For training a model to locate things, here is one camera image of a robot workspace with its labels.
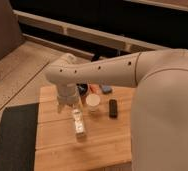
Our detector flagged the orange carrot toy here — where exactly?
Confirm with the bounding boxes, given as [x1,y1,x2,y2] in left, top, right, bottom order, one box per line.
[89,84,97,94]

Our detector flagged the black rectangular remote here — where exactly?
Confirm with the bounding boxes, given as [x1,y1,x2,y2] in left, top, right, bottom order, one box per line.
[109,99,118,118]

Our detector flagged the black bowl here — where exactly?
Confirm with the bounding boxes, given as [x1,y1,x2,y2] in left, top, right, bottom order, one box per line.
[77,84,88,96]

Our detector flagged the white paper cup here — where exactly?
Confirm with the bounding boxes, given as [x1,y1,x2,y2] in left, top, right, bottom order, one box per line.
[86,93,101,112]

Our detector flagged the grey sofa corner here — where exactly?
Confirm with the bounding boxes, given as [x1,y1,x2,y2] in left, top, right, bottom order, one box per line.
[0,0,24,60]

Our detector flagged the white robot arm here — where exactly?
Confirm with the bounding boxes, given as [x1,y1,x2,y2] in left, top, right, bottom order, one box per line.
[46,49,188,171]

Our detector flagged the blue small object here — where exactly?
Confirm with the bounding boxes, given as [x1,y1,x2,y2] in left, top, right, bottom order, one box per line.
[100,85,112,94]

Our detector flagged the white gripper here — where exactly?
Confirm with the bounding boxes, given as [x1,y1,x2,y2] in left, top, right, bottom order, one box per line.
[56,84,79,113]

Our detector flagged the dark grey floor mat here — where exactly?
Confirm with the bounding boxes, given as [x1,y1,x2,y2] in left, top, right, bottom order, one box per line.
[0,103,39,171]

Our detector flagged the clear plastic bottle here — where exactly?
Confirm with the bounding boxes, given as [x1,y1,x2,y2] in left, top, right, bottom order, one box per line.
[72,106,86,136]

